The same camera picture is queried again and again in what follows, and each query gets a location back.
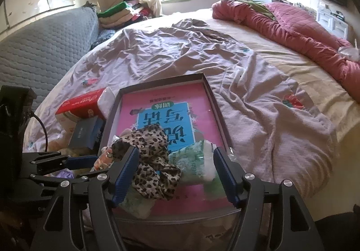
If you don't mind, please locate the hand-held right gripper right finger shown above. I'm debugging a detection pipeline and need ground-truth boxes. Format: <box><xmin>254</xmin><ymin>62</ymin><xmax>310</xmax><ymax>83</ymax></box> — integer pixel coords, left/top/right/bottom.
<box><xmin>213</xmin><ymin>147</ymin><xmax>327</xmax><ymax>251</ymax></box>

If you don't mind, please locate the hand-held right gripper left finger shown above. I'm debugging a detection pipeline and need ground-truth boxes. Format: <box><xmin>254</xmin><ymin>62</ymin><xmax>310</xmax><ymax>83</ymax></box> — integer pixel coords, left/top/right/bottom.
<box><xmin>29</xmin><ymin>146</ymin><xmax>140</xmax><ymax>251</ymax></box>

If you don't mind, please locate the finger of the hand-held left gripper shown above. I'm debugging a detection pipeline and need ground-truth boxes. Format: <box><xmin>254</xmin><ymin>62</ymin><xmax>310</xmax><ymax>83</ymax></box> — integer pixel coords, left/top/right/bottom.
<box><xmin>22</xmin><ymin>151</ymin><xmax>99</xmax><ymax>175</ymax></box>
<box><xmin>28</xmin><ymin>172</ymin><xmax>95</xmax><ymax>185</ymax></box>

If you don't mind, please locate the pale green mesh puff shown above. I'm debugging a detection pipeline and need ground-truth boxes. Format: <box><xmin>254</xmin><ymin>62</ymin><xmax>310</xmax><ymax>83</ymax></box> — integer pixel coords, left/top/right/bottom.
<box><xmin>204</xmin><ymin>175</ymin><xmax>226</xmax><ymax>196</ymax></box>

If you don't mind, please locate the orange plastic-wrapped pack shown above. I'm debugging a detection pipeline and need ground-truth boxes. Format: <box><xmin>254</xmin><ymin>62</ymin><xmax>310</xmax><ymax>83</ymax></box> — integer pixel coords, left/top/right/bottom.
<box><xmin>94</xmin><ymin>146</ymin><xmax>116</xmax><ymax>172</ymax></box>

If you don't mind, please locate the leopard print cloth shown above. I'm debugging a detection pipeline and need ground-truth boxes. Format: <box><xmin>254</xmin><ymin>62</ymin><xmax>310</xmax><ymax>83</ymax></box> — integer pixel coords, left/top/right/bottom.
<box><xmin>111</xmin><ymin>124</ymin><xmax>182</xmax><ymax>201</ymax></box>

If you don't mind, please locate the green white tissue packet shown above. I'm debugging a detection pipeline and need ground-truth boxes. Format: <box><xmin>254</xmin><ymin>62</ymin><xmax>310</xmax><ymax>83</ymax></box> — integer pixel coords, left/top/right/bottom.
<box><xmin>169</xmin><ymin>140</ymin><xmax>223</xmax><ymax>184</ymax></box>
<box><xmin>118</xmin><ymin>189</ymin><xmax>156</xmax><ymax>219</ymax></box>

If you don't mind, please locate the dark cardboard tray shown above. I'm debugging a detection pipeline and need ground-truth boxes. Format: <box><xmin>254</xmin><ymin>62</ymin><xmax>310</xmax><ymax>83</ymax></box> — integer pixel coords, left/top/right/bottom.
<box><xmin>97</xmin><ymin>72</ymin><xmax>243</xmax><ymax>216</ymax></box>

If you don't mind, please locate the dark grey box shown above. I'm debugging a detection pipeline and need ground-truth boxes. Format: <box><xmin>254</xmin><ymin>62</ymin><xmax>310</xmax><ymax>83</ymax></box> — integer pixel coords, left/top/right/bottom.
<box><xmin>67</xmin><ymin>116</ymin><xmax>106</xmax><ymax>151</ymax></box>

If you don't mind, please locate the red tissue box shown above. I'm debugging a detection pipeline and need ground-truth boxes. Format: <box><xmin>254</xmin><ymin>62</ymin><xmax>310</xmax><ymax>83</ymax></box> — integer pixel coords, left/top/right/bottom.
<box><xmin>55</xmin><ymin>88</ymin><xmax>119</xmax><ymax>128</ymax></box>

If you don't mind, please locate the mauve strawberry print quilt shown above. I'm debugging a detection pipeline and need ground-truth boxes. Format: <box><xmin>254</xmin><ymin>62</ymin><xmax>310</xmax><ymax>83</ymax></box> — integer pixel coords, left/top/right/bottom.
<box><xmin>24</xmin><ymin>18</ymin><xmax>338</xmax><ymax>212</ymax></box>

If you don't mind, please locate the grey quilted headboard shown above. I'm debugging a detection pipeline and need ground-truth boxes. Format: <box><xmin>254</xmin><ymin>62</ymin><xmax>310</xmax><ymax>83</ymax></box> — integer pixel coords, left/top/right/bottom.
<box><xmin>0</xmin><ymin>6</ymin><xmax>100</xmax><ymax>101</ymax></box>

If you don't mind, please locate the dark patterned pillow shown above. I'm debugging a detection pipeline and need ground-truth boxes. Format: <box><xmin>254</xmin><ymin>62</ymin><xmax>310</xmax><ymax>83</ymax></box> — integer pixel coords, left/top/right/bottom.
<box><xmin>90</xmin><ymin>29</ymin><xmax>116</xmax><ymax>49</ymax></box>

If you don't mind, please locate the cream bed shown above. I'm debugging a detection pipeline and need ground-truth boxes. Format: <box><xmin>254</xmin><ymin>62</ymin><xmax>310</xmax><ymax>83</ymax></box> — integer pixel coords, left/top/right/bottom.
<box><xmin>22</xmin><ymin>8</ymin><xmax>360</xmax><ymax>212</ymax></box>

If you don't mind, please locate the stack of folded clothes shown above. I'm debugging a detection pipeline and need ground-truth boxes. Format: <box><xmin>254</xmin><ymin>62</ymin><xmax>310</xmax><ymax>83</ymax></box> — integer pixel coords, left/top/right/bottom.
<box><xmin>97</xmin><ymin>0</ymin><xmax>153</xmax><ymax>30</ymax></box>

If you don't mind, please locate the pink quilt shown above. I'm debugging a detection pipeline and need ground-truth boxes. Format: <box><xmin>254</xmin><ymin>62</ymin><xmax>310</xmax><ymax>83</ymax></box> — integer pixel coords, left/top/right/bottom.
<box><xmin>211</xmin><ymin>0</ymin><xmax>360</xmax><ymax>89</ymax></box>

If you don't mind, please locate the green cloth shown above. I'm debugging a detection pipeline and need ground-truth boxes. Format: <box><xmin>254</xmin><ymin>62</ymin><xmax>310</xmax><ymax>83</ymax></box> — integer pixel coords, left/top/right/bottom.
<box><xmin>238</xmin><ymin>0</ymin><xmax>275</xmax><ymax>20</ymax></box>

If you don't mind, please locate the clear plastic bag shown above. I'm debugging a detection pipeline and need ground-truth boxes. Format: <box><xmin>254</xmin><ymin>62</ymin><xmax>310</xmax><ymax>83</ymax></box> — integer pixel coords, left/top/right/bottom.
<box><xmin>337</xmin><ymin>44</ymin><xmax>360</xmax><ymax>61</ymax></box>

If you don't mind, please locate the white drawer cabinet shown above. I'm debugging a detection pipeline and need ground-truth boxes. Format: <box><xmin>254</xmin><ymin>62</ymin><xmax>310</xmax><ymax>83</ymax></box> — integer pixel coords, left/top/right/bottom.
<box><xmin>316</xmin><ymin>5</ymin><xmax>350</xmax><ymax>41</ymax></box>

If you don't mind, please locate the black cable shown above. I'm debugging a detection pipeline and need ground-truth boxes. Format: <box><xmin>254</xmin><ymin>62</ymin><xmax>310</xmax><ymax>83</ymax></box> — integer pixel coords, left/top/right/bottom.
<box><xmin>28</xmin><ymin>110</ymin><xmax>49</xmax><ymax>153</ymax></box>

